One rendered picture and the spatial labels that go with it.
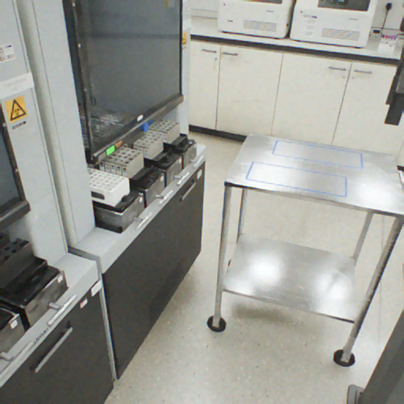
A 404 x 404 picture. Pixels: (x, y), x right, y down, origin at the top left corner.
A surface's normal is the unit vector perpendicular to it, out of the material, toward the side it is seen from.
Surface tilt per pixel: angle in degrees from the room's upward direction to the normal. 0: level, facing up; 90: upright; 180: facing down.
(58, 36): 90
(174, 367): 0
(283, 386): 0
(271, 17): 90
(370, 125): 90
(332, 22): 90
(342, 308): 0
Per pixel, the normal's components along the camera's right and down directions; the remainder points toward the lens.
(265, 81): -0.37, 0.51
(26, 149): 0.92, 0.25
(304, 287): 0.04, -0.82
